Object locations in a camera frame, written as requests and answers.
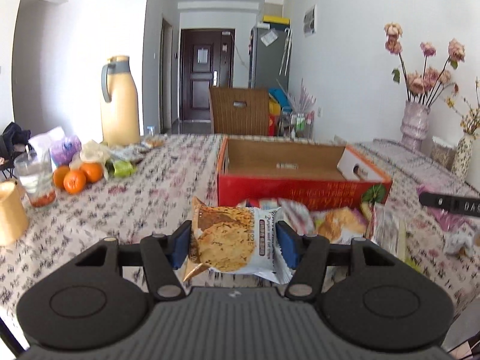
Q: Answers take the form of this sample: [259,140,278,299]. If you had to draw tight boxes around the cracker snack packet white orange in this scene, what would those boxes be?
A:
[183,197,293,284]

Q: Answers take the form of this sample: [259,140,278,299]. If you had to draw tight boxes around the pink snack packet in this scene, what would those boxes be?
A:
[416,185,479,232]

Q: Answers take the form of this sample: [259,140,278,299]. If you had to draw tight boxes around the calligraphy print tablecloth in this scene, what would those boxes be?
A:
[1,135,479,319]

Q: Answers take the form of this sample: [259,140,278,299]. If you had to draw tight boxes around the floral patterned small vase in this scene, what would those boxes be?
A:
[451,133,475,181]

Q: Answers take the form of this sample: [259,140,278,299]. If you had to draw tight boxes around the clear jar with grains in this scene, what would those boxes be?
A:
[430,136,456,170]

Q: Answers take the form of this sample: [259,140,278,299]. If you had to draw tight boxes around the red cardboard snack box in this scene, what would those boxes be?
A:
[216,137,393,211]

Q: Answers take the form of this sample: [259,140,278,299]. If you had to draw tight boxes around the green snack packet on table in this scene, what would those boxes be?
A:
[106,160,136,178]

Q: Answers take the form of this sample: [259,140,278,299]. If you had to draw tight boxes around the pink ribbed flower vase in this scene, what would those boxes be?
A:
[400,101,431,151]

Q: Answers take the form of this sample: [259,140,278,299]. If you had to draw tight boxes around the orange mandarin rear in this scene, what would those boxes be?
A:
[80,163,103,184]

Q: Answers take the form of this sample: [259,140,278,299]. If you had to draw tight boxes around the orange mandarin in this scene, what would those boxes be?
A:
[63,169,87,194]
[80,163,103,184]

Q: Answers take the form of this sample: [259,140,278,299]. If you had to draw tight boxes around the orange mandarin front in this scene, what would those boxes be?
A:
[63,169,87,194]

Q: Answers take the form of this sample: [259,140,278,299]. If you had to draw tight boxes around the white silk flower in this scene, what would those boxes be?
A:
[69,141,111,180]

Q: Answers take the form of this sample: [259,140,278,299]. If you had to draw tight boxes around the dried pink rose bouquet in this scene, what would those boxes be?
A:
[383,22,466,109]

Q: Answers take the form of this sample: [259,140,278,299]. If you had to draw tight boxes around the purple tissue pack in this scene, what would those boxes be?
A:
[49,136,81,167]

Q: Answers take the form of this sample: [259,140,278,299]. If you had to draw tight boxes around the clear drinking glass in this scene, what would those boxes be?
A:
[14,150,56,208]

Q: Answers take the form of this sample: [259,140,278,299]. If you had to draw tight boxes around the dark brown entrance door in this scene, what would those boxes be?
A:
[180,28,235,121]

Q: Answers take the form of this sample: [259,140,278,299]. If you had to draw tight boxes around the grey refrigerator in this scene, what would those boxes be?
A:
[248,27,290,89]

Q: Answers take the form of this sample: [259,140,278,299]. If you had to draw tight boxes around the yellow box on fridge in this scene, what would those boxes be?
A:
[262,15,290,25]

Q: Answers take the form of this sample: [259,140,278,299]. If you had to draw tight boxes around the wire storage trolley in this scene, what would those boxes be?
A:
[277,109,315,139]

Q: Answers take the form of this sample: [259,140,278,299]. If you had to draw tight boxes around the cream thermos jug grey handle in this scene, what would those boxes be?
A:
[101,55,140,147]

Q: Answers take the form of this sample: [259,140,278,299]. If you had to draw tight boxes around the white wall electrical panel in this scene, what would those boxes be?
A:
[303,5,318,37]

